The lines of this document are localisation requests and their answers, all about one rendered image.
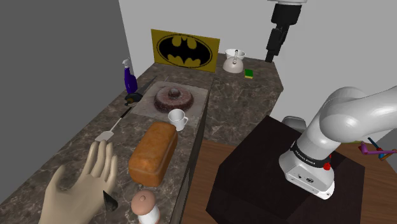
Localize white mug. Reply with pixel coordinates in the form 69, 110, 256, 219
168, 108, 189, 132

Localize purple spray bottle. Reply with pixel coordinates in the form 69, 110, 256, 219
122, 57, 139, 95

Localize grey square mat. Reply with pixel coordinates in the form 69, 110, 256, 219
130, 80, 209, 129

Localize beige hand model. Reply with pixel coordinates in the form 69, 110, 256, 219
38, 140, 118, 224

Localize brown bread loaf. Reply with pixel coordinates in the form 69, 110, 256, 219
128, 121, 179, 188

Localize brown chocolate cake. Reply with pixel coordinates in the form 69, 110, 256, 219
154, 85, 195, 114

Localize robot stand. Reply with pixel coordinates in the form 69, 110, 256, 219
205, 115, 366, 224

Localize yellow black bat sign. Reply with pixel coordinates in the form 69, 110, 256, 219
151, 29, 221, 74

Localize multicoloured stick toy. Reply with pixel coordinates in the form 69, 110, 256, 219
358, 137, 397, 162

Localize white kettle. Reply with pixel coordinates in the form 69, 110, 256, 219
222, 48, 247, 74

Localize grey rounded seat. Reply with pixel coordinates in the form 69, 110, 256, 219
281, 115, 308, 133

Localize black-handled metal spatula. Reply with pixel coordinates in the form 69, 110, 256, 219
94, 106, 132, 143

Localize pink-topped white shaker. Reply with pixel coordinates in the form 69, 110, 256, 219
130, 189, 161, 224

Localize black-handled knife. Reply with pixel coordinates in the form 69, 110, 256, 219
124, 76, 158, 106

